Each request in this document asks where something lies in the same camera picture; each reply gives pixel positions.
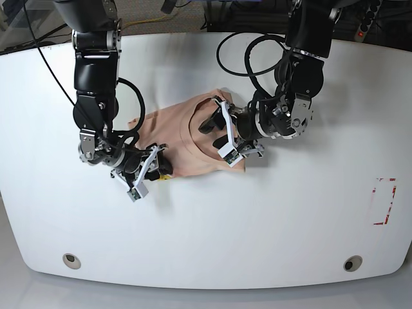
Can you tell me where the left table cable grommet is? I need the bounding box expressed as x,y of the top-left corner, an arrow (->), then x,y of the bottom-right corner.
62,254 -> 81,270

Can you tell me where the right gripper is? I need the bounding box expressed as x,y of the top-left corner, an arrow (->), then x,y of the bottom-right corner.
112,151 -> 173,181

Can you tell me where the red tape rectangle marking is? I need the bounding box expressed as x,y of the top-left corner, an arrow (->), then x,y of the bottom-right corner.
368,178 -> 397,226

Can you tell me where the right table cable grommet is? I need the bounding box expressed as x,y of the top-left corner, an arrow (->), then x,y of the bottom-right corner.
343,256 -> 363,272

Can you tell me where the table cable grommet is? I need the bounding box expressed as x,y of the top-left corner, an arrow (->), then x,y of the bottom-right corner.
62,254 -> 81,270
343,256 -> 363,272

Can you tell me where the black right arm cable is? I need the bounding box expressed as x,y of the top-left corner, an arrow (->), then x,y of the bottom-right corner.
111,77 -> 145,149

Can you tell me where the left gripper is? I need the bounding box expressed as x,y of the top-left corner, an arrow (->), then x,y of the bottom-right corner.
198,108 -> 261,149

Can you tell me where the black power strip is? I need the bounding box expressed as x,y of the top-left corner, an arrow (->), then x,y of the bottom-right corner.
354,0 -> 382,42

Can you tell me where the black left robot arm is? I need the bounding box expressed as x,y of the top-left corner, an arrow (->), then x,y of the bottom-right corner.
199,1 -> 342,152

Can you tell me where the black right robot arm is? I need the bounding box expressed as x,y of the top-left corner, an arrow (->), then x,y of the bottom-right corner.
54,1 -> 151,183

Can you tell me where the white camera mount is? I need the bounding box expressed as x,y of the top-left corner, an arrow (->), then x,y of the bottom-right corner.
110,143 -> 168,202
211,95 -> 267,168

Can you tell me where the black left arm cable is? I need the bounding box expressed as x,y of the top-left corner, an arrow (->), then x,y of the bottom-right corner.
216,31 -> 289,97

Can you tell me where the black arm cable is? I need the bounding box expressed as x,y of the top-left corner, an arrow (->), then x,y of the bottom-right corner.
111,77 -> 145,149
216,31 -> 289,97

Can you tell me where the peach pink T-shirt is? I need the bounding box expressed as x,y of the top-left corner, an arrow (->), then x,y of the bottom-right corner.
135,89 -> 245,178

